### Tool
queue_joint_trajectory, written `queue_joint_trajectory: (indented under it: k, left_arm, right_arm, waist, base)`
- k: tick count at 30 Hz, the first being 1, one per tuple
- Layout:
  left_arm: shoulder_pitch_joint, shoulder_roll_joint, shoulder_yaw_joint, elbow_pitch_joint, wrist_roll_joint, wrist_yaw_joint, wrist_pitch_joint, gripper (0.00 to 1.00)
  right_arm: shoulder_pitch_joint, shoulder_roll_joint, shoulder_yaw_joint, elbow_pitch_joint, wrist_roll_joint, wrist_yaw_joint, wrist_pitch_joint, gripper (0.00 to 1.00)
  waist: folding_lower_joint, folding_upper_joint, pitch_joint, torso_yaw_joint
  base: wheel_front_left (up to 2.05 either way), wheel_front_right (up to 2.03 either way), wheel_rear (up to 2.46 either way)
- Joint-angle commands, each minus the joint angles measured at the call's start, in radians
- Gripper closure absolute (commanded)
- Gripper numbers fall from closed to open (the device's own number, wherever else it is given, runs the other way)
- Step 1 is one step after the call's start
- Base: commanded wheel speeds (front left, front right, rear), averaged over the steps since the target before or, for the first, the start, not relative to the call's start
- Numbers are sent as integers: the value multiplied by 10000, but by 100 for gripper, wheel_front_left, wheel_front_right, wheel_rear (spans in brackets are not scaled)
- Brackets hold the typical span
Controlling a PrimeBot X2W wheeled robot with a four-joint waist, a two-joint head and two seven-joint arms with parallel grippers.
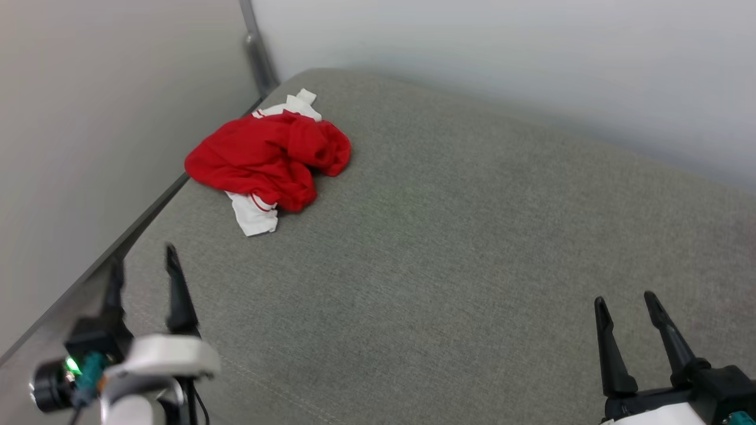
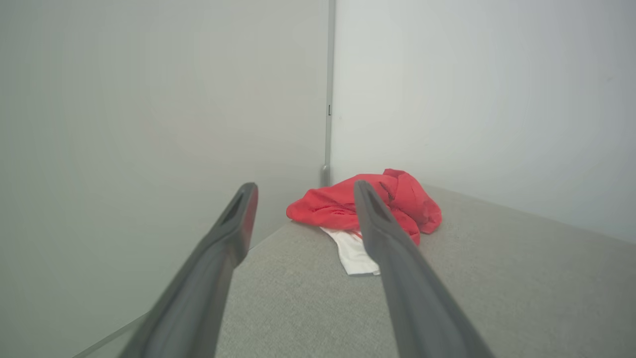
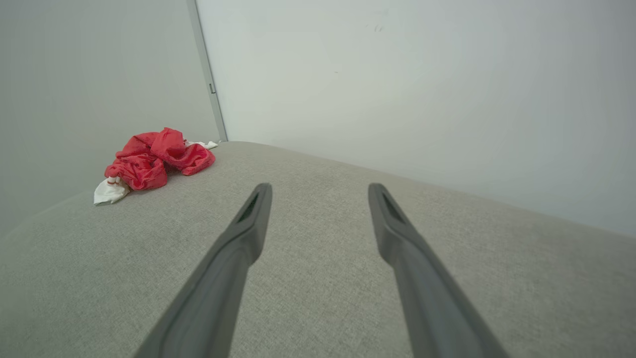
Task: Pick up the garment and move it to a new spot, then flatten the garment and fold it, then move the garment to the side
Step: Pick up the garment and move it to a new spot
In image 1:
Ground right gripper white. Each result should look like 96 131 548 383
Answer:
594 290 709 425

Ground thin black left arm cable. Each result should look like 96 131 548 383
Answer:
177 378 211 425

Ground black round left gripper motor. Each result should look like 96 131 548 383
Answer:
30 360 76 414

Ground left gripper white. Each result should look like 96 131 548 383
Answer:
102 244 223 385

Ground grey metal wall post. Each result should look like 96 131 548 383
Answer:
239 0 279 100

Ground teal left camera connector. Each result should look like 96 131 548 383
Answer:
72 351 108 409

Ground red white basketball jersey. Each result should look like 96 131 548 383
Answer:
184 89 353 237

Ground grey fabric sofa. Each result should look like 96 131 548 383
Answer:
0 67 756 425

